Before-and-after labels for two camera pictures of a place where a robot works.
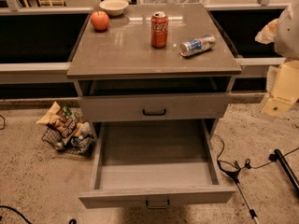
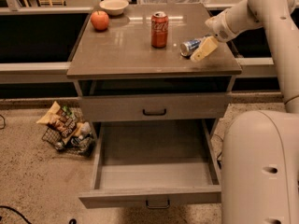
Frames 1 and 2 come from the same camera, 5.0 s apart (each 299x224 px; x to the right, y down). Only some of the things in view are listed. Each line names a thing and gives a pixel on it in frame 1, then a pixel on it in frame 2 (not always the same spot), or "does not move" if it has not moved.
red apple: [100, 21] does not move
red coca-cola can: [160, 29] does not move
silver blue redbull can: [206, 43] does not move
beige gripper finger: [282, 87] -> [220, 26]
